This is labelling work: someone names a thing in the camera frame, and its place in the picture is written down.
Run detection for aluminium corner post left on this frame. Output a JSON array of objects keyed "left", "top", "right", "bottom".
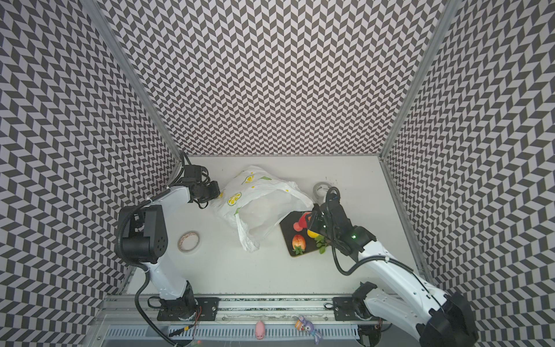
[{"left": 80, "top": 0, "right": 180, "bottom": 158}]

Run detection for black square tray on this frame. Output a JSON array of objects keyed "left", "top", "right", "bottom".
[{"left": 279, "top": 211, "right": 319, "bottom": 257}]

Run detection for aluminium corner post right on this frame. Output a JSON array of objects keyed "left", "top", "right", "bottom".
[{"left": 380, "top": 0, "right": 463, "bottom": 161}]

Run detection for clear packing tape roll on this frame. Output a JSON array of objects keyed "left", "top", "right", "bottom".
[{"left": 313, "top": 182, "right": 332, "bottom": 204}]

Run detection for white plastic bag lemon print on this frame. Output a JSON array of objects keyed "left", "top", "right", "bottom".
[{"left": 210, "top": 166, "right": 314, "bottom": 252}]

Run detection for fake lemon branch green leaves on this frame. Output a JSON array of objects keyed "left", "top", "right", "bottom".
[{"left": 307, "top": 230, "right": 330, "bottom": 254}]

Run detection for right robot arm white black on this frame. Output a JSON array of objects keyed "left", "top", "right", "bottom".
[{"left": 308, "top": 187, "right": 478, "bottom": 346}]

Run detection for pink small toy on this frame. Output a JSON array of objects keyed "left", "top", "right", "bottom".
[{"left": 254, "top": 321, "right": 266, "bottom": 340}]

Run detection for red yellow fake strawberry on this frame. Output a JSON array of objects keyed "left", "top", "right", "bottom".
[{"left": 292, "top": 234, "right": 306, "bottom": 255}]

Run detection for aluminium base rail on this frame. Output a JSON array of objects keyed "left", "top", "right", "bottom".
[{"left": 86, "top": 293, "right": 458, "bottom": 326}]

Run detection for aluminium corner post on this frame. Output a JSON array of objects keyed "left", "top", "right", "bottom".
[
  {"left": 380, "top": 0, "right": 463, "bottom": 161},
  {"left": 80, "top": 0, "right": 180, "bottom": 158}
]

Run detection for white masking tape roll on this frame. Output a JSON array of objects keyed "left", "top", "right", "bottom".
[{"left": 177, "top": 231, "right": 201, "bottom": 254}]

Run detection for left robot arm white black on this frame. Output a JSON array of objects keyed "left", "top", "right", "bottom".
[{"left": 115, "top": 151, "right": 221, "bottom": 321}]

